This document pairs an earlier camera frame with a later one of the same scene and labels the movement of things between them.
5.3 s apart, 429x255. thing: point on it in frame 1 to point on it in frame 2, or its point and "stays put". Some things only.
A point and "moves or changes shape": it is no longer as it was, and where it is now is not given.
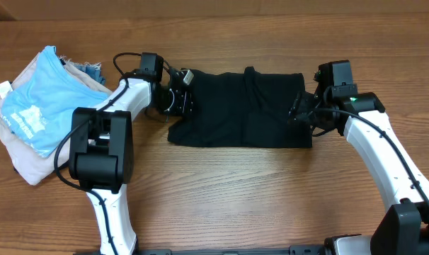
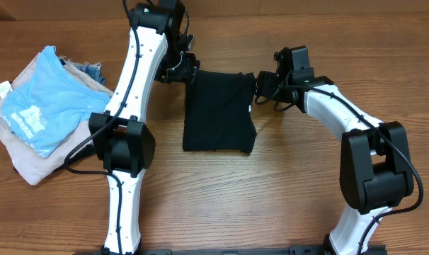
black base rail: [295, 249] stays put
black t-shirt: [244, 108] moves or changes shape
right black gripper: [303, 107] to [262, 83]
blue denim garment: [95, 69] stays put
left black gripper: [184, 108] to [187, 74]
